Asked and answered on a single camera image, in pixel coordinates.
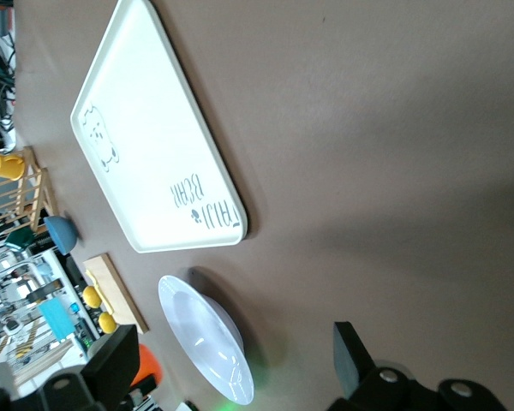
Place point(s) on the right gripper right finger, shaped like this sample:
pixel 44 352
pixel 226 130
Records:
pixel 351 368

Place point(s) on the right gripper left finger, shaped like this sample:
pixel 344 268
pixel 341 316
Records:
pixel 115 364

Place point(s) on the orange fruit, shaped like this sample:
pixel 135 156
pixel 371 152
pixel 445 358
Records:
pixel 147 364

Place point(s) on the white round plate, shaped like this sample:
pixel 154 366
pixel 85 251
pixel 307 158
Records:
pixel 205 334

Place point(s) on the yellow lemon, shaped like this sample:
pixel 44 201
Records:
pixel 107 323
pixel 92 297

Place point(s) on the yellow plastic fork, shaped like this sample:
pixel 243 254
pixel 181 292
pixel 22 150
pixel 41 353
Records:
pixel 105 299

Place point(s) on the wooden cutting board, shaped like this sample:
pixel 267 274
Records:
pixel 120 295

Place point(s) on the yellow plastic knife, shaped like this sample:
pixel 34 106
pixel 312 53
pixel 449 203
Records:
pixel 91 276

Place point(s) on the blue bowl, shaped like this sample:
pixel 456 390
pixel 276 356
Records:
pixel 62 233

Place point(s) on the wooden drying rack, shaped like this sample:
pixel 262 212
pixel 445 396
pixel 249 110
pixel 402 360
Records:
pixel 36 192

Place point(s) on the yellow cup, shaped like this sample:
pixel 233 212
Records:
pixel 6 166

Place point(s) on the cream tray with bear print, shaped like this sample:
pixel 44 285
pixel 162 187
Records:
pixel 154 128

